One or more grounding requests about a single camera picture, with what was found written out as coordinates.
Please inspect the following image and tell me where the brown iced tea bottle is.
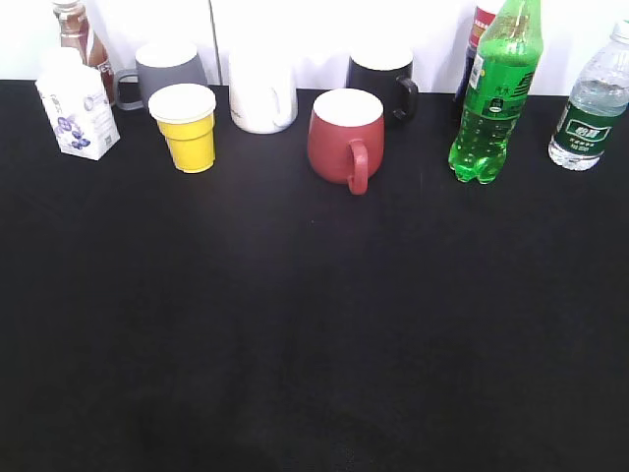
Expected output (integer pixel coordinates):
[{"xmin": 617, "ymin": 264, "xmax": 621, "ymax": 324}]
[{"xmin": 51, "ymin": 0, "xmax": 115, "ymax": 105}]

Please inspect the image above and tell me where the black ceramic mug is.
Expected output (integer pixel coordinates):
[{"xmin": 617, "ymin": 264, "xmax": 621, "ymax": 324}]
[{"xmin": 345, "ymin": 43, "xmax": 420, "ymax": 127}]

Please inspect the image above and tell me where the cola bottle red label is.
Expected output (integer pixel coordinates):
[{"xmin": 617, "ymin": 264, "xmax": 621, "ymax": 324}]
[{"xmin": 451, "ymin": 1, "xmax": 502, "ymax": 124}]

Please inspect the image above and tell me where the green soda bottle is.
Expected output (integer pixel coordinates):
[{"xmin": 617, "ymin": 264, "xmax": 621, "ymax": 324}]
[{"xmin": 448, "ymin": 0, "xmax": 543, "ymax": 184}]

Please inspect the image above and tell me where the white ceramic mug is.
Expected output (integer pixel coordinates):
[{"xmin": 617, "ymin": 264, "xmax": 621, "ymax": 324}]
[{"xmin": 228, "ymin": 48, "xmax": 298, "ymax": 135}]

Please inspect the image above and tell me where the white blueberry milk carton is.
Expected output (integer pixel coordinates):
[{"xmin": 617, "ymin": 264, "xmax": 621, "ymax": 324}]
[{"xmin": 35, "ymin": 46, "xmax": 120, "ymax": 161}]

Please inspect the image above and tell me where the yellow paper cup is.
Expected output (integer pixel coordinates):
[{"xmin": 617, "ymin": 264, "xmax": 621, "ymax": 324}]
[{"xmin": 148, "ymin": 84, "xmax": 216, "ymax": 173}]

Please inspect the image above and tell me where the red ceramic mug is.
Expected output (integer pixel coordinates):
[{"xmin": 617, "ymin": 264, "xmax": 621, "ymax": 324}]
[{"xmin": 308, "ymin": 88, "xmax": 384, "ymax": 196}]

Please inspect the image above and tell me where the clear cestbon water bottle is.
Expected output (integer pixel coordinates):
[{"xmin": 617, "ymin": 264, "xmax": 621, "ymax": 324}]
[{"xmin": 547, "ymin": 19, "xmax": 628, "ymax": 171}]

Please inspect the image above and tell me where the grey mug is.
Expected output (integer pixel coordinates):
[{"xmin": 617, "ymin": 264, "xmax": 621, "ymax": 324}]
[{"xmin": 113, "ymin": 40, "xmax": 207, "ymax": 111}]

